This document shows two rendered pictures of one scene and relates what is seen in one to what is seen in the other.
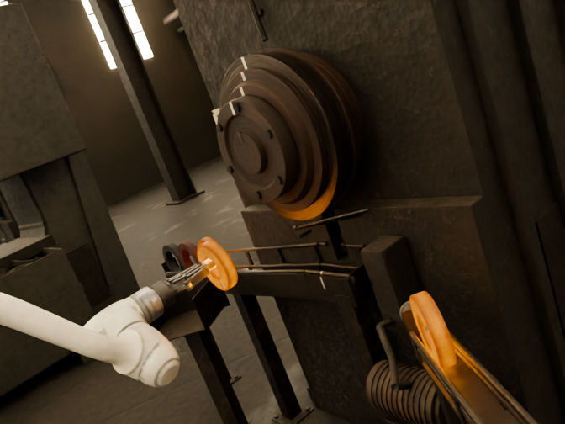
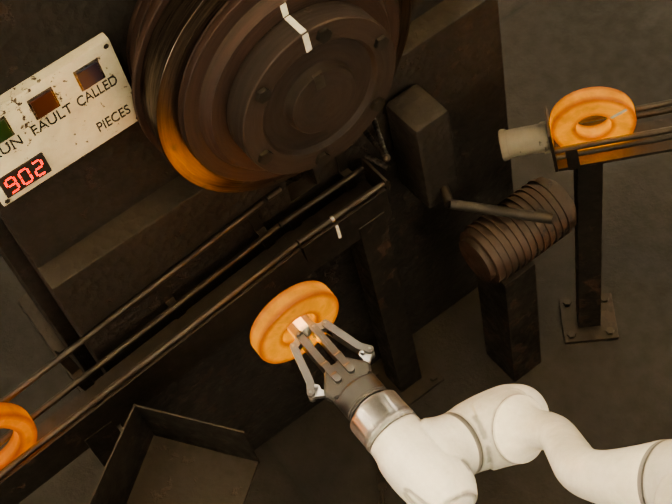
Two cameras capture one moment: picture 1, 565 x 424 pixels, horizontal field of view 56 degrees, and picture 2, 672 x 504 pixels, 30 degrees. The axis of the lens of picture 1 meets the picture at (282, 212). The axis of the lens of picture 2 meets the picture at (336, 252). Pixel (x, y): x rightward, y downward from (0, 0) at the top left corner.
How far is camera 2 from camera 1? 2.14 m
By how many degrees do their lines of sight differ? 72
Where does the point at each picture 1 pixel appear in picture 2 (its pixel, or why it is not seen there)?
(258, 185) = (315, 145)
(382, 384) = (513, 243)
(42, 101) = not seen: outside the picture
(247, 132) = (331, 65)
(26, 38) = not seen: outside the picture
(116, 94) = not seen: outside the picture
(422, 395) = (558, 207)
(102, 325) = (457, 459)
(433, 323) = (627, 102)
